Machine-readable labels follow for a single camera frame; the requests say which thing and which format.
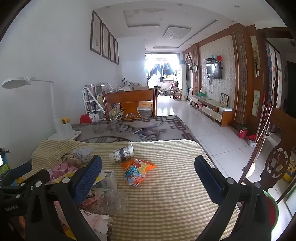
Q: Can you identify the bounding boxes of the red flower pot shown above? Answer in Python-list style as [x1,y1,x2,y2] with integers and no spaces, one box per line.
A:
[236,123,249,139]

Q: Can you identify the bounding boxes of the bamboo painting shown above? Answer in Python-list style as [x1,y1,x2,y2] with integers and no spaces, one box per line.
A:
[252,90,260,116]

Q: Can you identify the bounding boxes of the small wooden chair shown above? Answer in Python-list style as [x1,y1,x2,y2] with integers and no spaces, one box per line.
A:
[171,81,183,100]

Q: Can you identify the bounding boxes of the white pink packet with barcode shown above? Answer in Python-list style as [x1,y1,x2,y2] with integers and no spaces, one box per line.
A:
[94,169,118,190]

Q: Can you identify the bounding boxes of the torn white paper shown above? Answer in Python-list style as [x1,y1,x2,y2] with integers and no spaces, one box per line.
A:
[79,209,114,241]

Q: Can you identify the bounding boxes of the red bin with green rim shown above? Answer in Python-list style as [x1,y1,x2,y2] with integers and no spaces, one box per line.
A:
[264,190,280,229]

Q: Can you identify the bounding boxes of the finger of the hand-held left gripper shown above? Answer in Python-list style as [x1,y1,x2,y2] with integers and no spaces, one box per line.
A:
[0,162,33,184]

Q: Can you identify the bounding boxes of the wall television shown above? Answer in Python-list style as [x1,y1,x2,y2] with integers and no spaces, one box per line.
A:
[206,62,222,80]

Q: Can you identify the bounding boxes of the wall shelf with items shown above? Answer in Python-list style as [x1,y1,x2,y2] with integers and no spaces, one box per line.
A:
[203,55,225,63]

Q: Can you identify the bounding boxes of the orange snack packet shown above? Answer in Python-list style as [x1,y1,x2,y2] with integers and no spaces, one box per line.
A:
[121,159,158,184]

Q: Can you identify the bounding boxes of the white book rack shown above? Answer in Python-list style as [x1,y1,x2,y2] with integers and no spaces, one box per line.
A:
[82,85,123,121]

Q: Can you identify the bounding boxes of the hanging clothes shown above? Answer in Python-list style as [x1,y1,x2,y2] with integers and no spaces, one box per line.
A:
[148,62,175,77]

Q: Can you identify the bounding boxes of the yellow striped table cloth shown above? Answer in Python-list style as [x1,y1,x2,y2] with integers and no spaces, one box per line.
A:
[17,139,240,241]

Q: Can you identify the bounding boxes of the hanging scroll painting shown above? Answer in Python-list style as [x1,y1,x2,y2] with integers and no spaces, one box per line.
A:
[250,35,260,77]

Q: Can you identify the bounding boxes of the grey paper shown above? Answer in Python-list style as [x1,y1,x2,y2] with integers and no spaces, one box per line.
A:
[73,147,95,163]

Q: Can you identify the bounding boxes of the white pen holder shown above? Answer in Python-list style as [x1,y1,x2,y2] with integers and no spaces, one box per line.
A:
[57,118,72,133]

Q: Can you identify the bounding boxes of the crushed clear plastic bottle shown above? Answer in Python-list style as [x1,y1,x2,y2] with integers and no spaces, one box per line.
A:
[100,189,130,216]

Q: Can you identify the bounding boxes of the square ceiling lamp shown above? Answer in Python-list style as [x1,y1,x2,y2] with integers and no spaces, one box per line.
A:
[163,26,192,39]

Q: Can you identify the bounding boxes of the pink plastic wrapper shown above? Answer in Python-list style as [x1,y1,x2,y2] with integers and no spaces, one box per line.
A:
[50,162,78,183]

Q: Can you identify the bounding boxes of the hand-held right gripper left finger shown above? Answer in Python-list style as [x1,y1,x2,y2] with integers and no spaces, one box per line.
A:
[23,155,103,241]

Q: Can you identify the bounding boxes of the colourful wall chart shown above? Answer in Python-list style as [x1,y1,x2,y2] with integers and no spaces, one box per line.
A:
[265,42,284,109]

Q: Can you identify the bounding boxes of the yellow toy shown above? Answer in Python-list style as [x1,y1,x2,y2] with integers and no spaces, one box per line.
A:
[283,160,296,183]

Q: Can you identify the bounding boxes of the low television cabinet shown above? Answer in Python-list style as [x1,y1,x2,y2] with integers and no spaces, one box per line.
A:
[191,94,234,127]

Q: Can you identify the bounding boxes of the brown crumpled paper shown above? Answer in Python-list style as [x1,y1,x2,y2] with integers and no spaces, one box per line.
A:
[61,152,84,166]

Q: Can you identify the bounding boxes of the white beaded stick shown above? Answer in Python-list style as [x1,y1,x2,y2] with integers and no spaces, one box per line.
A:
[245,105,272,173]

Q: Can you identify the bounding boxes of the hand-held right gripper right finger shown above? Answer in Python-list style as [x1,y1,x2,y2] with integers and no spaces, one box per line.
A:
[194,155,272,241]

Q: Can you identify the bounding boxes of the carved wooden chair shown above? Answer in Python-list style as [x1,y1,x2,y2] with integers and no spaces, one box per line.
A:
[238,102,296,204]

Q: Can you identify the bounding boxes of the white desk lamp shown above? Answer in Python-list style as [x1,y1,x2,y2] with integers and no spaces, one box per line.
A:
[2,76,81,141]

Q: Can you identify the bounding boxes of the wooden dining chair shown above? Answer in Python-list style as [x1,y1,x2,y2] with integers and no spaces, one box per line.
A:
[102,86,159,121]

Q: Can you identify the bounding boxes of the white floor air conditioner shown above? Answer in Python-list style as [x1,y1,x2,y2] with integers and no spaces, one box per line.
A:
[179,64,188,101]

